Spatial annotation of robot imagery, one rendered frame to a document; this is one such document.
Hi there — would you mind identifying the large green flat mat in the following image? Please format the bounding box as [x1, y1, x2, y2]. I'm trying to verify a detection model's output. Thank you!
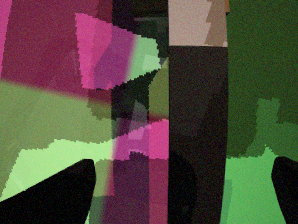
[220, 0, 298, 224]

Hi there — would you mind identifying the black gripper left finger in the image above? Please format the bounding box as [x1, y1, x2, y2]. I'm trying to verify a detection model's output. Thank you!
[0, 159, 97, 224]

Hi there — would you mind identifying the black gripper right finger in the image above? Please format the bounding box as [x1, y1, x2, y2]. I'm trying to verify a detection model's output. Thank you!
[270, 156, 298, 224]

